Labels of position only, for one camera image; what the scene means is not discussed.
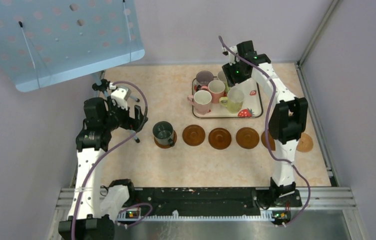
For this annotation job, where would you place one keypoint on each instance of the purple grey mug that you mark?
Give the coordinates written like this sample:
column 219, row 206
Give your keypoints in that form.
column 203, row 78

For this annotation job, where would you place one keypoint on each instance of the light blue perforated board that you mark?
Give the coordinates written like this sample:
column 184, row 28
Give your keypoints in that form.
column 46, row 42

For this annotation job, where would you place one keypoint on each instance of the pink mug in middle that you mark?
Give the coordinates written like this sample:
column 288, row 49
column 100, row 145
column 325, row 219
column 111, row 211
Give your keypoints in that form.
column 216, row 88

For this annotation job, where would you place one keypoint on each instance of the yellow green mug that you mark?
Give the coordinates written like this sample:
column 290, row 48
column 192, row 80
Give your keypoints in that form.
column 233, row 101

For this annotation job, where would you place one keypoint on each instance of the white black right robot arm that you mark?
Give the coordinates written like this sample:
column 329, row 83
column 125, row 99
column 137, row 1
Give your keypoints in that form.
column 286, row 115

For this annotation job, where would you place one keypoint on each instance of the pink mug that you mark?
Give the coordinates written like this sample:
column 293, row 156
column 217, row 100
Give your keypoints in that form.
column 201, row 101
column 216, row 88

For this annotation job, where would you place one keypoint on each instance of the dark green mug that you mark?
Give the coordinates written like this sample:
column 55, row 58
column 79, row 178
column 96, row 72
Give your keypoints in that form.
column 163, row 130

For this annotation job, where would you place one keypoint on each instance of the pink mug in front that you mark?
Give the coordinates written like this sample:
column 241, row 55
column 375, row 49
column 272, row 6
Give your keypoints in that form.
column 201, row 101

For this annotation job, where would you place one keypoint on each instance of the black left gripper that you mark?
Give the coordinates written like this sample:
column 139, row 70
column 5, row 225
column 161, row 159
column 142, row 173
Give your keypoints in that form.
column 130, row 123

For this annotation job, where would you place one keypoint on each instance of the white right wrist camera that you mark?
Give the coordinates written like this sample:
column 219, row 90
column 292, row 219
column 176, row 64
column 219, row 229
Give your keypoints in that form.
column 232, row 58

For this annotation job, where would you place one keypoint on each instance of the cream mug at back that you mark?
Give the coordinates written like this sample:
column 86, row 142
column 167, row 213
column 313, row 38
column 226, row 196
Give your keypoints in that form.
column 221, row 76

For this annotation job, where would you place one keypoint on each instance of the grey tripod stand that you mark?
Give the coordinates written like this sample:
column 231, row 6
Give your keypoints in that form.
column 103, row 88

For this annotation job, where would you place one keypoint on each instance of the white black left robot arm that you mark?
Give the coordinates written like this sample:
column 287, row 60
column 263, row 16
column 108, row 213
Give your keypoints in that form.
column 106, row 126

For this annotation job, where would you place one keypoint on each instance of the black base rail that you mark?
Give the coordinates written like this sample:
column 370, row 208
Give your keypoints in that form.
column 211, row 201

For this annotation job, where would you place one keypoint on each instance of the light woven round coaster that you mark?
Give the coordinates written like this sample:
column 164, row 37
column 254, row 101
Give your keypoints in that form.
column 305, row 143

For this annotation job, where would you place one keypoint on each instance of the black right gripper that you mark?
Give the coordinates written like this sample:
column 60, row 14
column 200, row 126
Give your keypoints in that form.
column 231, row 79

